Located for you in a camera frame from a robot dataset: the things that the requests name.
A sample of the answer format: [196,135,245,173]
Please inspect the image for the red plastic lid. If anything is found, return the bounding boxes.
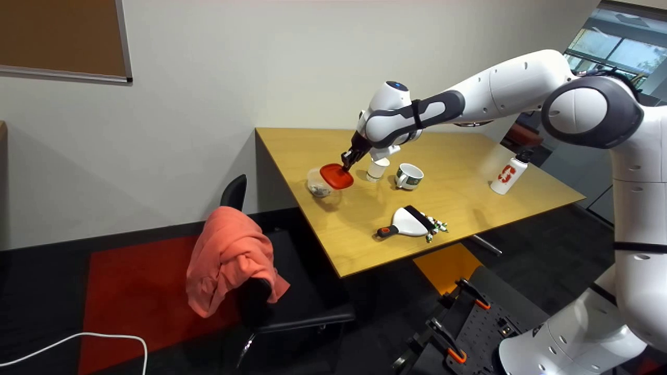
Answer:
[317,160,356,191]

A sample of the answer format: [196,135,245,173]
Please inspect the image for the black office chair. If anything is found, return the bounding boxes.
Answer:
[218,173,359,370]

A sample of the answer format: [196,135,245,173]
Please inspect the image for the dark red chair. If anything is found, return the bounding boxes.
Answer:
[499,113,545,164]

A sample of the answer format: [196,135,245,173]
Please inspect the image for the orange handled clamp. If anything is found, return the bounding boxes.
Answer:
[454,276,493,312]
[424,316,468,367]

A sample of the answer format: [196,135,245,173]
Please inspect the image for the pink cloth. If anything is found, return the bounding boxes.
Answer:
[182,204,292,320]

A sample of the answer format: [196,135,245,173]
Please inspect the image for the clear plastic bowl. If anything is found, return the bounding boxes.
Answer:
[304,167,343,212]

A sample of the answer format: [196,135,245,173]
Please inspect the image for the glass window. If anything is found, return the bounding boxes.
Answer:
[541,2,667,100]

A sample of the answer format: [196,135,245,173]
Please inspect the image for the white hand brush black bristles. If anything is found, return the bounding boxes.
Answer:
[373,202,439,244]

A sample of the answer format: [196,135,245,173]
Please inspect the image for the brown cork board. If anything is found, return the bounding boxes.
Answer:
[0,0,132,88]

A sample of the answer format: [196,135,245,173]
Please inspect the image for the white bottle red logo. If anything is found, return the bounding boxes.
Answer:
[478,142,530,197]

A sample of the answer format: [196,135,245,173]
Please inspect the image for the white mug with green band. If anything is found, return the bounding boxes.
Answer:
[393,160,426,191]

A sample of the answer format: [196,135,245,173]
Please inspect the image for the white cable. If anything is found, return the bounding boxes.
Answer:
[0,329,151,375]

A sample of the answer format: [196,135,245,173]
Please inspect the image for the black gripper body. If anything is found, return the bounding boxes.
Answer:
[347,131,373,162]

